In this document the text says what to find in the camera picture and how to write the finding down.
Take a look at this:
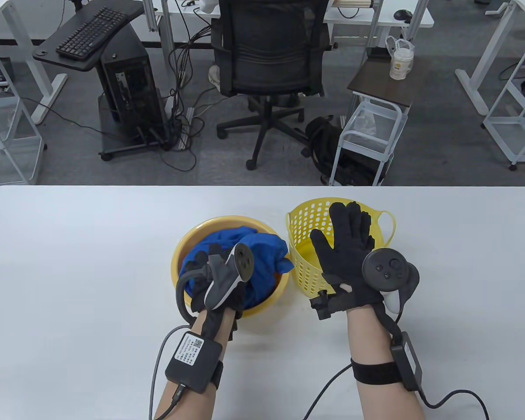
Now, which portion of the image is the person's left hand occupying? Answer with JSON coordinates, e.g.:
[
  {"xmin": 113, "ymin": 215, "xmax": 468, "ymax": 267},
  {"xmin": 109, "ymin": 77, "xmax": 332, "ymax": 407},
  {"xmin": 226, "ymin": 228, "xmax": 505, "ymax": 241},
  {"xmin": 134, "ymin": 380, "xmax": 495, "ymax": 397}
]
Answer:
[{"xmin": 179, "ymin": 244, "xmax": 248, "ymax": 322}]

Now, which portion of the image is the person's right hand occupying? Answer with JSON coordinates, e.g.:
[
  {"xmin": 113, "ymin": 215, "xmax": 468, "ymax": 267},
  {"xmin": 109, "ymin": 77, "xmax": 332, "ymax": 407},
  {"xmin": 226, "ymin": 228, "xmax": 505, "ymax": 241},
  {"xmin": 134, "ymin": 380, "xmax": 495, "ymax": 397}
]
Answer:
[{"xmin": 310, "ymin": 201, "xmax": 385, "ymax": 313}]

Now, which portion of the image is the blue t-shirt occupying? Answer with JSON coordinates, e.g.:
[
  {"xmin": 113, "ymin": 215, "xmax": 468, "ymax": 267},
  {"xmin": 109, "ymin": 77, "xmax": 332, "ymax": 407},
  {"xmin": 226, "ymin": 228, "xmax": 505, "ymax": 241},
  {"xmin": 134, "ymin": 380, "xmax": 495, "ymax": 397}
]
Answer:
[{"xmin": 179, "ymin": 225, "xmax": 294, "ymax": 307}]

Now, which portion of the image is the person's right forearm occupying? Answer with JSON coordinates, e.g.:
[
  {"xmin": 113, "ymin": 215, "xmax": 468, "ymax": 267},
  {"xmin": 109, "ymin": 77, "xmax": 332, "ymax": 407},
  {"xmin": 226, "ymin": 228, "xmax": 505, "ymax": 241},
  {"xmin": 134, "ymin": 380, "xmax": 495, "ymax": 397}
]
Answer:
[{"xmin": 346, "ymin": 305, "xmax": 425, "ymax": 420}]

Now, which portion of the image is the person's left forearm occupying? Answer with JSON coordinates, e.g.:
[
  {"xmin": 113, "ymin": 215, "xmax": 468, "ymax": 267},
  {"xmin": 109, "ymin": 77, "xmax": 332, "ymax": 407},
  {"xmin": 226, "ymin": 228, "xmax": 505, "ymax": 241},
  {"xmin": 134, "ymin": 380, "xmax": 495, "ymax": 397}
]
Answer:
[{"xmin": 154, "ymin": 313, "xmax": 239, "ymax": 420}]

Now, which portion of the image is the yellow round basin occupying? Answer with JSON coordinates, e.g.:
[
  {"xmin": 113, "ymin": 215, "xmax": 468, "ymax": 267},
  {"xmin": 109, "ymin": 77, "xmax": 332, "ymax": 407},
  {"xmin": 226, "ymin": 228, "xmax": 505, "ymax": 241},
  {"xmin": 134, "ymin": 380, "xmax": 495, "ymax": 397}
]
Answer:
[{"xmin": 171, "ymin": 215, "xmax": 291, "ymax": 319}]

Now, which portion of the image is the grey white left controller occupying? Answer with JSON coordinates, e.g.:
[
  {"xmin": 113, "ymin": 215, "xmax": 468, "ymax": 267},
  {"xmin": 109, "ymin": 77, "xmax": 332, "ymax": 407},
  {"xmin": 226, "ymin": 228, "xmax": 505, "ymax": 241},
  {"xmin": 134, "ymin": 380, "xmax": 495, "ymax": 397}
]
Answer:
[{"xmin": 203, "ymin": 243, "xmax": 255, "ymax": 311}]

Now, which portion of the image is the yellow perforated basket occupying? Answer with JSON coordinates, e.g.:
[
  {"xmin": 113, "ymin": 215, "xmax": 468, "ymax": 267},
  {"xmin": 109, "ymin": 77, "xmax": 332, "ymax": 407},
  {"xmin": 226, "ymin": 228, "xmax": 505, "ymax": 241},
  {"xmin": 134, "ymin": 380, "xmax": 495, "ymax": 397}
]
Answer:
[{"xmin": 286, "ymin": 198, "xmax": 397, "ymax": 299}]

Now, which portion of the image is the dark grey right controller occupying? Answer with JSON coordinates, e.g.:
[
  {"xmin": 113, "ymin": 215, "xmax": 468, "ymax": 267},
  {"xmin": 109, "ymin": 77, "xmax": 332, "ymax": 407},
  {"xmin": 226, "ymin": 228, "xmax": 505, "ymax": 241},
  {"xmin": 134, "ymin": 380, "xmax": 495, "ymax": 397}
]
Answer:
[{"xmin": 362, "ymin": 248, "xmax": 420, "ymax": 315}]

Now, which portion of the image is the black box with white label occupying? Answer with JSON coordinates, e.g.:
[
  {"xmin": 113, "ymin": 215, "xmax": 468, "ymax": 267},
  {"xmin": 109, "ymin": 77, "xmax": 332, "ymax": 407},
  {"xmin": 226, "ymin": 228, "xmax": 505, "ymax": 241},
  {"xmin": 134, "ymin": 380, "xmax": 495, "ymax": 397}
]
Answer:
[{"xmin": 165, "ymin": 332, "xmax": 224, "ymax": 393}]

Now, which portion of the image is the white trolley cart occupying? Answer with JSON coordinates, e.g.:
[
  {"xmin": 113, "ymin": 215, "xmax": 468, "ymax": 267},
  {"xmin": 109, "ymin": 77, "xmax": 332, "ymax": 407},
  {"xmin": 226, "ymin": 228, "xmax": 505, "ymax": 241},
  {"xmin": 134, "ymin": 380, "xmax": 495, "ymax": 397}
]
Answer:
[{"xmin": 328, "ymin": 98, "xmax": 408, "ymax": 187}]

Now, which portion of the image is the black backpack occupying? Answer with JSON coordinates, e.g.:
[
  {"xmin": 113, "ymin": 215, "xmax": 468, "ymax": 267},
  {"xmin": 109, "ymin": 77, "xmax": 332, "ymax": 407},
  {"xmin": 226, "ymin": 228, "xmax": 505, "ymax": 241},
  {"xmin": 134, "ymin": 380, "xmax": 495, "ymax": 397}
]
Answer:
[{"xmin": 305, "ymin": 116, "xmax": 394, "ymax": 186}]

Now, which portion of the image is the white power strip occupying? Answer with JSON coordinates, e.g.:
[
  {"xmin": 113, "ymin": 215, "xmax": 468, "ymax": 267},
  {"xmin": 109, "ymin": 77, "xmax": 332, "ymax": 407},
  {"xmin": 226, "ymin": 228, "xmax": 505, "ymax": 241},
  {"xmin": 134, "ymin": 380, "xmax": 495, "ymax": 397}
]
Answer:
[{"xmin": 177, "ymin": 107, "xmax": 195, "ymax": 151}]

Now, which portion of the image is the slim black wrist box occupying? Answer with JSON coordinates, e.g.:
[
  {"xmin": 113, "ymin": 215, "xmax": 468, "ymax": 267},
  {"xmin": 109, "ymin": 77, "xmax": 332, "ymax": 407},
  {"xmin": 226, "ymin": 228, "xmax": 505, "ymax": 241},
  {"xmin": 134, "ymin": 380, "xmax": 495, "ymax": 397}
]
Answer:
[{"xmin": 390, "ymin": 331, "xmax": 423, "ymax": 391}]

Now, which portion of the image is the brown side table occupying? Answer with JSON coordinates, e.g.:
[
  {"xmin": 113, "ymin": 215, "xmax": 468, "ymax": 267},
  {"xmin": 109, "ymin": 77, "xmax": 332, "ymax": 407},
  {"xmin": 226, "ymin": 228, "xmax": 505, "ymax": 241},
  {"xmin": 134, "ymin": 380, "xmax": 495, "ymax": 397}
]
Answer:
[{"xmin": 347, "ymin": 56, "xmax": 431, "ymax": 109}]

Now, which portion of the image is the black computer tower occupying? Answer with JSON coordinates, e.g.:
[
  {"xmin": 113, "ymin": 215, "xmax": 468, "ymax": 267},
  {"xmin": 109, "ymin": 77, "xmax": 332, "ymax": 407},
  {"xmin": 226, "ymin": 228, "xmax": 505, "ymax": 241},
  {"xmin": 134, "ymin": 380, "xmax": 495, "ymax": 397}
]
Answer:
[{"xmin": 101, "ymin": 22, "xmax": 169, "ymax": 136}]

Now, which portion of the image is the white cup in plastic bag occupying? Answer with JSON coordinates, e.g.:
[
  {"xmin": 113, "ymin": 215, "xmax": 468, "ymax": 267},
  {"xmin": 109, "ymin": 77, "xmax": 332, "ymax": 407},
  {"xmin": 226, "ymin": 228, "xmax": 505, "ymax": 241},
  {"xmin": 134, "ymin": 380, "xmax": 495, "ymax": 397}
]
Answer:
[{"xmin": 385, "ymin": 36, "xmax": 415, "ymax": 81}]

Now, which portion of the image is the black mesh office chair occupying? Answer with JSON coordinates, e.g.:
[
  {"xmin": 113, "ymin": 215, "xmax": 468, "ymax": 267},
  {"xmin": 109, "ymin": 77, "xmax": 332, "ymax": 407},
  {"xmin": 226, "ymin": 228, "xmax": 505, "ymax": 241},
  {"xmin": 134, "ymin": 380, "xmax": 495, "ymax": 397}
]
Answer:
[{"xmin": 210, "ymin": 0, "xmax": 333, "ymax": 171}]

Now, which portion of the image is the black computer cart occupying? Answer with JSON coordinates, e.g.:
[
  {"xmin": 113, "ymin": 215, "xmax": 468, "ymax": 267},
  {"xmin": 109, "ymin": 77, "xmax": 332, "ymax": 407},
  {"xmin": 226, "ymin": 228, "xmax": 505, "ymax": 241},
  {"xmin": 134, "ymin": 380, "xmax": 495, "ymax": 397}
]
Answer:
[{"xmin": 32, "ymin": 0, "xmax": 178, "ymax": 161}]

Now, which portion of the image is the black keyboard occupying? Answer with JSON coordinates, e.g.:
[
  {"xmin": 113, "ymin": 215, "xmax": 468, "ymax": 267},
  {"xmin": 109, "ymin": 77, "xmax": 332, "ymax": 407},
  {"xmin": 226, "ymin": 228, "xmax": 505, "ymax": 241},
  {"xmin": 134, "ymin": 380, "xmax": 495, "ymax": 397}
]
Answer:
[{"xmin": 56, "ymin": 7, "xmax": 129, "ymax": 60}]

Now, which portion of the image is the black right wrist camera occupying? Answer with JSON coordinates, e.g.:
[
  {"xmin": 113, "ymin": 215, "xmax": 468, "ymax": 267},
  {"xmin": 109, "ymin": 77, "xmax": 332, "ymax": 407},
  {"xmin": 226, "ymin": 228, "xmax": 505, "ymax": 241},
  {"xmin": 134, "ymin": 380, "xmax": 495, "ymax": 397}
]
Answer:
[{"xmin": 310, "ymin": 290, "xmax": 333, "ymax": 321}]

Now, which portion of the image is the grey braided cable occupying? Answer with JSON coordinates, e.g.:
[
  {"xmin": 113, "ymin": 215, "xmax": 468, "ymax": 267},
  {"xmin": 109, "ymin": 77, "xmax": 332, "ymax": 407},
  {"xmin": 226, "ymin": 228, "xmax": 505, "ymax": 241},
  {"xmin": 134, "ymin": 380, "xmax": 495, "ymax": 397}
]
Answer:
[{"xmin": 148, "ymin": 325, "xmax": 191, "ymax": 420}]

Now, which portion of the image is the black left wrist strap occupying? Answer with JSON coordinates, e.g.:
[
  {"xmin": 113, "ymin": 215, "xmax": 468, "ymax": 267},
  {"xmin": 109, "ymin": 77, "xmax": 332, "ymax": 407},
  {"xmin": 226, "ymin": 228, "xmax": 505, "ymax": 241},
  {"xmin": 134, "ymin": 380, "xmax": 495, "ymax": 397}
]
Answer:
[{"xmin": 208, "ymin": 361, "xmax": 224, "ymax": 390}]

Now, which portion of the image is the black wrist strap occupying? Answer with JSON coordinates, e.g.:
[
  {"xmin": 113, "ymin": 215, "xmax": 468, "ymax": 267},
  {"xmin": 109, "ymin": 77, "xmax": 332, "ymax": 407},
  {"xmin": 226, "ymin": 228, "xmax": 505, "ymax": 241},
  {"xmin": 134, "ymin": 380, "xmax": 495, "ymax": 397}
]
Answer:
[
  {"xmin": 350, "ymin": 358, "xmax": 399, "ymax": 385},
  {"xmin": 208, "ymin": 361, "xmax": 224, "ymax": 390}
]

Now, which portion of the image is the black right wrist strap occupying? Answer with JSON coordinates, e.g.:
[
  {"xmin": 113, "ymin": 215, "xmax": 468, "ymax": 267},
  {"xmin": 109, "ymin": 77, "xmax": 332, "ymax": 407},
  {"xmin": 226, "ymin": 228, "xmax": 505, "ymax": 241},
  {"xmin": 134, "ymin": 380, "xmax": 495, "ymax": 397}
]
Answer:
[{"xmin": 350, "ymin": 358, "xmax": 399, "ymax": 385}]

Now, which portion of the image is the black cable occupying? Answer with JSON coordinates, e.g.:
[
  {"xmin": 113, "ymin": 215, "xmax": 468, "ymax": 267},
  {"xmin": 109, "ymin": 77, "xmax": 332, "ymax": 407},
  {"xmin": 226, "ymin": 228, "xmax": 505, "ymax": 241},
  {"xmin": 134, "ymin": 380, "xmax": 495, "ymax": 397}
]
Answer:
[
  {"xmin": 418, "ymin": 387, "xmax": 491, "ymax": 420},
  {"xmin": 303, "ymin": 364, "xmax": 353, "ymax": 420}
]

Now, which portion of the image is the bundle of black cables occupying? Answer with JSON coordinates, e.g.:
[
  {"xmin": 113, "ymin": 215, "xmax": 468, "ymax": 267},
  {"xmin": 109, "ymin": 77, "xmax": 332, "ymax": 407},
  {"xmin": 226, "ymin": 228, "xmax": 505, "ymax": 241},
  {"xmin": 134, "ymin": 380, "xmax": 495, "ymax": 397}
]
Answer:
[{"xmin": 157, "ymin": 0, "xmax": 228, "ymax": 173}]

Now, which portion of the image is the white wire rack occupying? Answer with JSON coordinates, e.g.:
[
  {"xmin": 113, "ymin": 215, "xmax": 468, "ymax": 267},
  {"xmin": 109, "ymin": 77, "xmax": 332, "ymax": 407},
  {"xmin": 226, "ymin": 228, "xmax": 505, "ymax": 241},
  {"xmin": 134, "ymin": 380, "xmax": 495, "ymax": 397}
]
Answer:
[
  {"xmin": 481, "ymin": 33, "xmax": 525, "ymax": 171},
  {"xmin": 0, "ymin": 48, "xmax": 44, "ymax": 186}
]

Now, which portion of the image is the white desk with aluminium frame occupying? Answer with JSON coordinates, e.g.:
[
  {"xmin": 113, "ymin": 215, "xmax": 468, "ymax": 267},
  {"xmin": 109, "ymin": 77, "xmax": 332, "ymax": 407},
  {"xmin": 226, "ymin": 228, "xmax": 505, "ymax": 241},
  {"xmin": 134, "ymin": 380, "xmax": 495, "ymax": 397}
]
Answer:
[{"xmin": 142, "ymin": 0, "xmax": 434, "ymax": 75}]

